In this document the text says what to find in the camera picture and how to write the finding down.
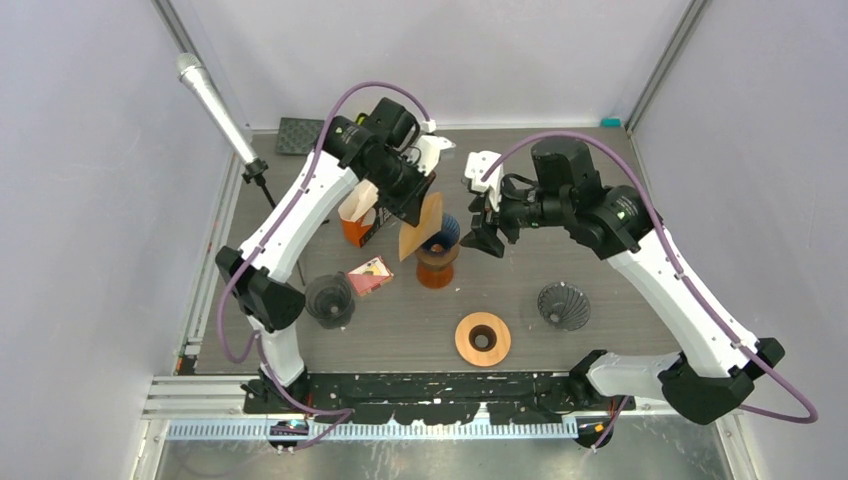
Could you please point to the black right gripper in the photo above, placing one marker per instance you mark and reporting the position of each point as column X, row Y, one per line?
column 481, row 203

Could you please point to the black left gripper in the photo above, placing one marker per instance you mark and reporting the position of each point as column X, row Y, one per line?
column 409, row 208

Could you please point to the blue ribbed dripper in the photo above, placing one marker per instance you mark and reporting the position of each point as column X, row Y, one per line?
column 445, row 238

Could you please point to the coffee paper filter box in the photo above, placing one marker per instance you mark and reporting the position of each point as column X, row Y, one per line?
column 360, row 215

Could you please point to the dark smoky glass dripper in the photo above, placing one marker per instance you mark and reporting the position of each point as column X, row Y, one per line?
column 330, row 301

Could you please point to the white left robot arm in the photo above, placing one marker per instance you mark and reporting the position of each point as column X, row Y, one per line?
column 257, row 273

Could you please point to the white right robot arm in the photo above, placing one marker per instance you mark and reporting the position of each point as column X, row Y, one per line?
column 719, row 360

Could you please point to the grey ribbed dripper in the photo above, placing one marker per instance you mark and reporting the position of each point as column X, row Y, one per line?
column 564, row 306

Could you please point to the amber glass carafe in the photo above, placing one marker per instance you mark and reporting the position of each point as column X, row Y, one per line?
column 434, row 276

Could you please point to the dark grey studded plate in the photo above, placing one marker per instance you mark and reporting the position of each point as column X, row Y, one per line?
column 297, row 136

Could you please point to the silver microphone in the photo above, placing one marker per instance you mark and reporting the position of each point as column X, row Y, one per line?
column 196, row 78

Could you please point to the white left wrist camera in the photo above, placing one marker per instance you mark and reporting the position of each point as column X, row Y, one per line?
column 430, row 147

